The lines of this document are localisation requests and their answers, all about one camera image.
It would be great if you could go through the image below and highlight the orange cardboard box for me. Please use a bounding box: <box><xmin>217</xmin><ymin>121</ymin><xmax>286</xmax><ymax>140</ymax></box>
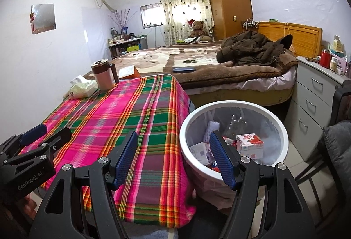
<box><xmin>118</xmin><ymin>66</ymin><xmax>141</xmax><ymax>79</ymax></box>

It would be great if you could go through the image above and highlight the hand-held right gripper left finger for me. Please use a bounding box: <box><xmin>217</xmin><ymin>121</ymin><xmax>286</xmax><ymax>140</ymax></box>
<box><xmin>33</xmin><ymin>130</ymin><xmax>139</xmax><ymax>239</ymax></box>

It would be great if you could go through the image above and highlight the wooden wardrobe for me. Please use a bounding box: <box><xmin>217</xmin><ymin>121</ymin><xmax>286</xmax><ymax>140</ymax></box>
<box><xmin>206</xmin><ymin>0</ymin><xmax>253</xmax><ymax>39</ymax></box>

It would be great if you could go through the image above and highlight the small window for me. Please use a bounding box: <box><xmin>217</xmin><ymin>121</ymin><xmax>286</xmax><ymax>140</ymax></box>
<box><xmin>140</xmin><ymin>3</ymin><xmax>165</xmax><ymax>28</ymax></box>

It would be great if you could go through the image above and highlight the white round bin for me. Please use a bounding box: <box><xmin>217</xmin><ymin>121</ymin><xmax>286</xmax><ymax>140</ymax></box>
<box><xmin>179</xmin><ymin>101</ymin><xmax>289</xmax><ymax>201</ymax></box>

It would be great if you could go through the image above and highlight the white pink milk carton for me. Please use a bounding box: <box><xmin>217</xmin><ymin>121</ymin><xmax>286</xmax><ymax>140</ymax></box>
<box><xmin>236</xmin><ymin>133</ymin><xmax>264</xmax><ymax>160</ymax></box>

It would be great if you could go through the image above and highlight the vase with branches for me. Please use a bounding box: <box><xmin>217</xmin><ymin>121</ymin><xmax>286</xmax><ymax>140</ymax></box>
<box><xmin>108</xmin><ymin>7</ymin><xmax>131</xmax><ymax>39</ymax></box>

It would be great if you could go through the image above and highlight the brown jacket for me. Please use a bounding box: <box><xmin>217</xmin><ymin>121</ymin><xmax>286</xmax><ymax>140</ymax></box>
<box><xmin>217</xmin><ymin>31</ymin><xmax>293</xmax><ymax>67</ymax></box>

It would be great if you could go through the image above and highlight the cluttered side desk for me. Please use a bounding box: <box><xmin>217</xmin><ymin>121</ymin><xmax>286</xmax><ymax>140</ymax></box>
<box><xmin>108</xmin><ymin>36</ymin><xmax>149</xmax><ymax>60</ymax></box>

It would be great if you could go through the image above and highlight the brown teddy bear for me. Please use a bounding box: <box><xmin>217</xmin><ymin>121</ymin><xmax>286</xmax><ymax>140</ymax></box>
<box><xmin>187</xmin><ymin>19</ymin><xmax>211</xmax><ymax>42</ymax></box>

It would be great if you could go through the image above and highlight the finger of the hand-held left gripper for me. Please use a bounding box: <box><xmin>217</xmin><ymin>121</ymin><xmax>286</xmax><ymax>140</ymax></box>
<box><xmin>33</xmin><ymin>127</ymin><xmax>72</xmax><ymax>160</ymax></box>
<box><xmin>0</xmin><ymin>123</ymin><xmax>47</xmax><ymax>159</ymax></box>

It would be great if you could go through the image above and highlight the patterned curtain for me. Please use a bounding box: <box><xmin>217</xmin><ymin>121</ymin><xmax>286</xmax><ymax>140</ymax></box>
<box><xmin>158</xmin><ymin>0</ymin><xmax>214</xmax><ymax>45</ymax></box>

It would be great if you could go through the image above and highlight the bed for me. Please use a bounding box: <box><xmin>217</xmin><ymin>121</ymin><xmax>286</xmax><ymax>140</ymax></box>
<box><xmin>82</xmin><ymin>39</ymin><xmax>299</xmax><ymax>108</ymax></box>

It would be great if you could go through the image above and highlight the soft tissue pack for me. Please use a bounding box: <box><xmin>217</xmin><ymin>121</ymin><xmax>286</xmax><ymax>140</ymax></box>
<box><xmin>63</xmin><ymin>75</ymin><xmax>98</xmax><ymax>99</ymax></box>

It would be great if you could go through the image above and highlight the brown paw print blanket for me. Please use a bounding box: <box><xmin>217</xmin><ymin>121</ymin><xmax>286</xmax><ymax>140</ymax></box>
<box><xmin>110</xmin><ymin>40</ymin><xmax>299</xmax><ymax>85</ymax></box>

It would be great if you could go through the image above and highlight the plaid tablecloth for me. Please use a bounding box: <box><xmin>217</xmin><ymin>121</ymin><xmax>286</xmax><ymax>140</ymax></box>
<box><xmin>19</xmin><ymin>74</ymin><xmax>196</xmax><ymax>221</ymax></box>

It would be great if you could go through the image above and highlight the wooden headboard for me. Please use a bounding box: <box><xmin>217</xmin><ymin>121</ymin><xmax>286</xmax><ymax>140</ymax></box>
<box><xmin>258</xmin><ymin>21</ymin><xmax>323</xmax><ymax>57</ymax></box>

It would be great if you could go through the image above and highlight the white blue carton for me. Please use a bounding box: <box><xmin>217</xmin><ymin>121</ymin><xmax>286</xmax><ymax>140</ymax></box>
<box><xmin>189</xmin><ymin>142</ymin><xmax>211</xmax><ymax>165</ymax></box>

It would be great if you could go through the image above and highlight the square wall mirror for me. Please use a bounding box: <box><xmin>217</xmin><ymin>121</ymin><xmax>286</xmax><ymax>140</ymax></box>
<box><xmin>31</xmin><ymin>4</ymin><xmax>57</xmax><ymax>35</ymax></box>

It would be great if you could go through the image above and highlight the pink mug with handle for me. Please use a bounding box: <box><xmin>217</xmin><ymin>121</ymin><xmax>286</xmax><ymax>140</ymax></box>
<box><xmin>91</xmin><ymin>59</ymin><xmax>120</xmax><ymax>91</ymax></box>

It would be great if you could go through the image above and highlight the grey drawer cabinet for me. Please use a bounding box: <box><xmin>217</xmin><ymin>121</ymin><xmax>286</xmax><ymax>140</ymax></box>
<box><xmin>284</xmin><ymin>56</ymin><xmax>351</xmax><ymax>161</ymax></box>

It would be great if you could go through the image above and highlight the chair with grey cushion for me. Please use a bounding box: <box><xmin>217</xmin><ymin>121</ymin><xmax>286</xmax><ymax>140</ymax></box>
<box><xmin>295</xmin><ymin>88</ymin><xmax>351</xmax><ymax>228</ymax></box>

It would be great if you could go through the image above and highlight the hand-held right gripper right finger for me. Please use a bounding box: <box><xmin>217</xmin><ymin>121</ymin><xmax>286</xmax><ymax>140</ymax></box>
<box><xmin>209</xmin><ymin>130</ymin><xmax>310</xmax><ymax>239</ymax></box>

